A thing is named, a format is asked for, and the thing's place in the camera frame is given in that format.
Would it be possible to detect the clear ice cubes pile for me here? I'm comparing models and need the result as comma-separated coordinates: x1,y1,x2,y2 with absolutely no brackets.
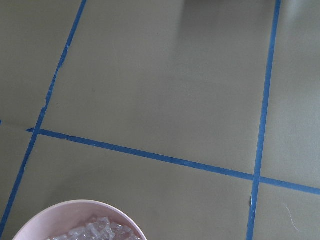
48,216,142,240

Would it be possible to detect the pink bowl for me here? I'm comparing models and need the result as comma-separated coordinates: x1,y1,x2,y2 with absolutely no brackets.
14,199,146,240

